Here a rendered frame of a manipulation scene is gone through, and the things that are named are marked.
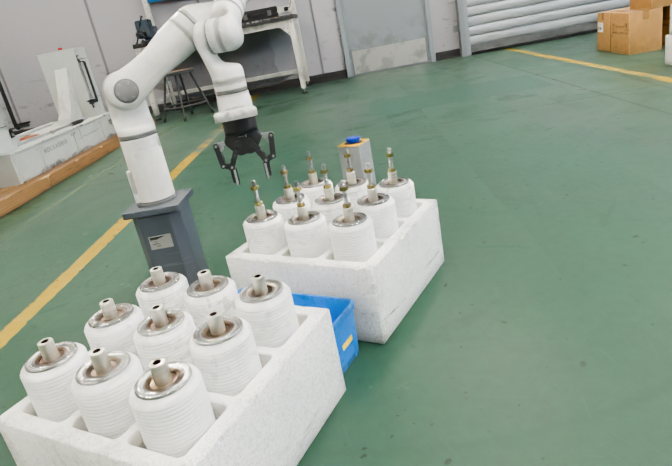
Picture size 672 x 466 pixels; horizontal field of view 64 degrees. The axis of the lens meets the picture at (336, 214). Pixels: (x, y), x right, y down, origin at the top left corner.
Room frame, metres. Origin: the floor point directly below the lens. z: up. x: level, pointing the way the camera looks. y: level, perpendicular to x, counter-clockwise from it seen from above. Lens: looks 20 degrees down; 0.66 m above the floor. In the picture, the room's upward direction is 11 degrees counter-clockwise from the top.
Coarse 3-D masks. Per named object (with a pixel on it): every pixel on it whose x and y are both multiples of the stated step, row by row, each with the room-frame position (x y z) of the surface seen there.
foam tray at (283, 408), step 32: (320, 320) 0.81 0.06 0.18; (288, 352) 0.73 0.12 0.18; (320, 352) 0.79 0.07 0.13; (256, 384) 0.66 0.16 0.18; (288, 384) 0.70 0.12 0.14; (320, 384) 0.77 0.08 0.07; (0, 416) 0.71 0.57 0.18; (32, 416) 0.69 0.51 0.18; (224, 416) 0.60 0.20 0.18; (256, 416) 0.63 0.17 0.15; (288, 416) 0.69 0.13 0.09; (320, 416) 0.76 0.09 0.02; (32, 448) 0.66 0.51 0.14; (64, 448) 0.62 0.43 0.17; (96, 448) 0.59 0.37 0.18; (128, 448) 0.58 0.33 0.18; (192, 448) 0.56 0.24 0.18; (224, 448) 0.57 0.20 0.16; (256, 448) 0.61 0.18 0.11; (288, 448) 0.67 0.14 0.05
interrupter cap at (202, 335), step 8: (224, 320) 0.73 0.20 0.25; (232, 320) 0.73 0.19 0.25; (240, 320) 0.72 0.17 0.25; (200, 328) 0.72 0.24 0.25; (208, 328) 0.72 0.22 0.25; (232, 328) 0.71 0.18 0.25; (240, 328) 0.70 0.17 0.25; (200, 336) 0.70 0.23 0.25; (208, 336) 0.70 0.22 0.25; (216, 336) 0.70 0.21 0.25; (224, 336) 0.69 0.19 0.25; (232, 336) 0.68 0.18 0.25; (200, 344) 0.68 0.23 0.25; (208, 344) 0.67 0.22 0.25; (216, 344) 0.67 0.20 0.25
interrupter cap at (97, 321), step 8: (120, 304) 0.86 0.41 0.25; (128, 304) 0.86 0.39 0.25; (96, 312) 0.85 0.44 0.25; (120, 312) 0.84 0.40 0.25; (128, 312) 0.83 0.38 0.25; (96, 320) 0.82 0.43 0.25; (104, 320) 0.82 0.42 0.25; (112, 320) 0.81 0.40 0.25; (120, 320) 0.80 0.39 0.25; (96, 328) 0.80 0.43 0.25
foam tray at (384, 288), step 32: (416, 224) 1.16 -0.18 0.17; (256, 256) 1.14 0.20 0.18; (288, 256) 1.10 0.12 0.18; (320, 256) 1.07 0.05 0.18; (384, 256) 1.01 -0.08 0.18; (416, 256) 1.14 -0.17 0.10; (320, 288) 1.03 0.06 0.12; (352, 288) 0.99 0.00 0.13; (384, 288) 0.99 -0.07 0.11; (416, 288) 1.12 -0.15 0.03; (384, 320) 0.97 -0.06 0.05
